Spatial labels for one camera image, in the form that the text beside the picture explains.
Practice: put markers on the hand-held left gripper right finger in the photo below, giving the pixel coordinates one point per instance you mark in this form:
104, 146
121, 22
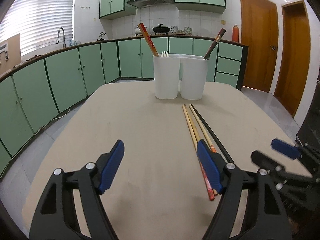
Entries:
208, 165

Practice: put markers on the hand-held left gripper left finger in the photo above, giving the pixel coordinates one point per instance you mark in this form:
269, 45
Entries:
112, 165

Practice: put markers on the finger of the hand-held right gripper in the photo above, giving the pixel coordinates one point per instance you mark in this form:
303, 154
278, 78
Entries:
260, 158
285, 148

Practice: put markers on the black chopstick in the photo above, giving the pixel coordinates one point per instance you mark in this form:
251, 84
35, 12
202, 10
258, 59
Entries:
210, 132
213, 44

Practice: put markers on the pale chopstick red end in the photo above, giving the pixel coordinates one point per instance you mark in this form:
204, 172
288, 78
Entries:
200, 127
190, 125

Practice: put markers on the white two-compartment utensil holder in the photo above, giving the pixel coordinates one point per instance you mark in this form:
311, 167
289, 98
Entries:
180, 77

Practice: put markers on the white plastic fork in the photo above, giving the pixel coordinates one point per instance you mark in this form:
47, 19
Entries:
165, 53

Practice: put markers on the wooden chopstick red print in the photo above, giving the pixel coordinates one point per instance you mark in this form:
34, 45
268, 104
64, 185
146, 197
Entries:
145, 39
150, 38

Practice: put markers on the dark framed panel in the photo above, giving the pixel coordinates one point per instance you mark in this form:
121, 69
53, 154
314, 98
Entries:
310, 120

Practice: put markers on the wooden door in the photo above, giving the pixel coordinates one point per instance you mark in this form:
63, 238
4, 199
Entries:
297, 55
257, 40

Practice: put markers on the green lower kitchen cabinets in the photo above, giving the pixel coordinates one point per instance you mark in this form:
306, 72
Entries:
65, 80

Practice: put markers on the orange thermos bottle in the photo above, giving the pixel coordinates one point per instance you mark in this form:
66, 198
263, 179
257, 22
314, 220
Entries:
235, 33

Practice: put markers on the clear bottles by sink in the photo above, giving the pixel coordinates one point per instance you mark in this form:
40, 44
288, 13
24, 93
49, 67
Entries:
75, 43

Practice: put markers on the dark cloths on counter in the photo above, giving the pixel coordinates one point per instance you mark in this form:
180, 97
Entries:
33, 58

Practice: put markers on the patterned jar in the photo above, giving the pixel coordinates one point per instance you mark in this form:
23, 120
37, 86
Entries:
188, 30

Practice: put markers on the white cooking pot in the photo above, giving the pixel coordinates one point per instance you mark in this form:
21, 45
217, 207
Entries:
137, 31

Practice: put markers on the metal kitchen faucet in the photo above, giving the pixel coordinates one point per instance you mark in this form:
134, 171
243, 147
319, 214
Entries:
60, 33

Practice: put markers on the black wok with lid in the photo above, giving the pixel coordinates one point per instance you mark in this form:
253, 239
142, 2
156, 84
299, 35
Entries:
161, 29

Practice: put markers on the cardboard board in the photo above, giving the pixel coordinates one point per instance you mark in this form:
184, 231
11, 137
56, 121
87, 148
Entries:
12, 52

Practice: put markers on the white window blinds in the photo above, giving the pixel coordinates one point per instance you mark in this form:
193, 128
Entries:
37, 17

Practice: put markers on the black range hood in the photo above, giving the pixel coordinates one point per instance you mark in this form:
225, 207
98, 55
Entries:
150, 0

